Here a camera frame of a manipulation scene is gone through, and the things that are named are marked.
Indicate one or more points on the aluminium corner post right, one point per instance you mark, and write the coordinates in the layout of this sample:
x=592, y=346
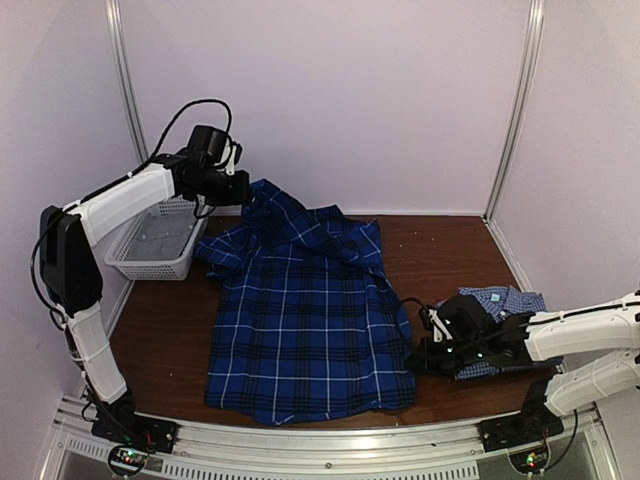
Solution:
x=528, y=65

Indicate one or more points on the left circuit board with leds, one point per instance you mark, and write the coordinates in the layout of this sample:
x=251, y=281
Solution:
x=124, y=460

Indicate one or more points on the grey folded shirt in basket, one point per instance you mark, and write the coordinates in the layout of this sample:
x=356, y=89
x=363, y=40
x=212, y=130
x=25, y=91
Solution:
x=160, y=238

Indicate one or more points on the dark blue plaid shirt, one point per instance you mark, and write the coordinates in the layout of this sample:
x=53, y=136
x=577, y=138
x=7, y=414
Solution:
x=308, y=326

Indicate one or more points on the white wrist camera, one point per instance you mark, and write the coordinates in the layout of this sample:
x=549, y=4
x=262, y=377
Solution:
x=431, y=321
x=234, y=151

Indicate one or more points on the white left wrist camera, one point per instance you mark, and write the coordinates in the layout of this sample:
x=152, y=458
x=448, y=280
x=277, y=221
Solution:
x=234, y=151

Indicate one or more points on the circuit board with leds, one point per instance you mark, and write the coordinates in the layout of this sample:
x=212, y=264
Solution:
x=124, y=460
x=529, y=461

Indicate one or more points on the aluminium corner post left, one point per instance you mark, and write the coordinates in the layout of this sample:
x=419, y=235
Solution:
x=118, y=44

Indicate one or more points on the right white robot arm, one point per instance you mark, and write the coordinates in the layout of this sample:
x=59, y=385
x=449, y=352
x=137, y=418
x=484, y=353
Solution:
x=606, y=335

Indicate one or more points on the white plastic mesh basket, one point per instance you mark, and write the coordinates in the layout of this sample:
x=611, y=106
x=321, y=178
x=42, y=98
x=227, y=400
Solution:
x=167, y=270

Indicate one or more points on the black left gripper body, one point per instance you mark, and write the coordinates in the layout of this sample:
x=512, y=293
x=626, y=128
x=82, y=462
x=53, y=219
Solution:
x=218, y=192

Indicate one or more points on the right circuit board with leds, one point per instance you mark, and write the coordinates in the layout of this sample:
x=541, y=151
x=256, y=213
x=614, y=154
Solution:
x=529, y=461

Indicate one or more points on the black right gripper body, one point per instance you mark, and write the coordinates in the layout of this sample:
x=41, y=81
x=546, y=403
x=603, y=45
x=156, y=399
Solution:
x=444, y=363

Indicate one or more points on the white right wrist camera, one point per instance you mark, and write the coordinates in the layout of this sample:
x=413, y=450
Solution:
x=431, y=321

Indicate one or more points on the aluminium front rail frame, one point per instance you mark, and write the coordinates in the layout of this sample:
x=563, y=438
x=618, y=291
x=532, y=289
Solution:
x=449, y=450

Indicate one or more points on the aluminium corner post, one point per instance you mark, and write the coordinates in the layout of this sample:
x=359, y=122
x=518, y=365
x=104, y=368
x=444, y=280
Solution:
x=528, y=65
x=118, y=44

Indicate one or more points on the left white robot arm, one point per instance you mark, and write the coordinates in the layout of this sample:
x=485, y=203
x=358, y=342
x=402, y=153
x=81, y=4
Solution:
x=64, y=262

